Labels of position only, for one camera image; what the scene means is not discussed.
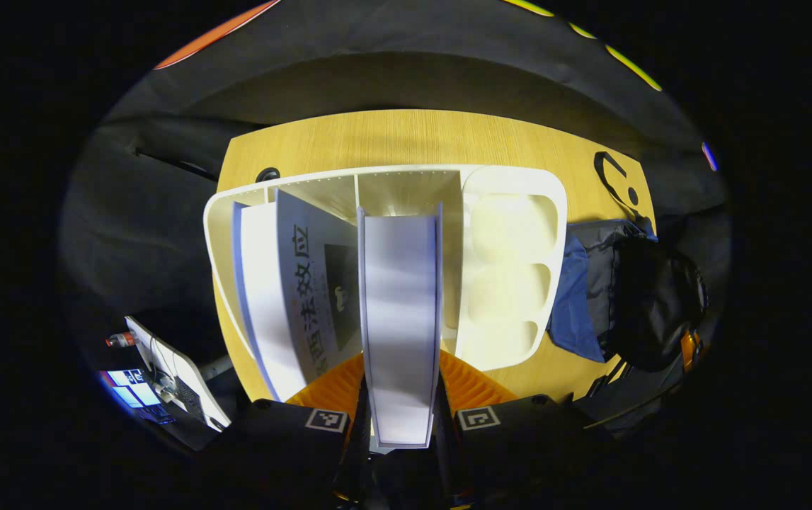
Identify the white bookshelf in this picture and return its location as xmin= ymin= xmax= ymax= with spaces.
xmin=202 ymin=164 xmax=568 ymax=378

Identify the book with plain white cover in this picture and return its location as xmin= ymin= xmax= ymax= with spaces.
xmin=357 ymin=203 xmax=444 ymax=450

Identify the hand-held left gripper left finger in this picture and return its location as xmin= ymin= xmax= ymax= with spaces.
xmin=225 ymin=352 xmax=372 ymax=508

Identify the blue schoolbag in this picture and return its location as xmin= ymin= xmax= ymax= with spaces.
xmin=546 ymin=150 xmax=711 ymax=375

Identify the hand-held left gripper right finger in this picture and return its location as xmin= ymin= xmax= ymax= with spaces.
xmin=436 ymin=349 xmax=615 ymax=508

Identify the book with illustrated purple cover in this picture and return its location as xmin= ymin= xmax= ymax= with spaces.
xmin=231 ymin=189 xmax=364 ymax=402

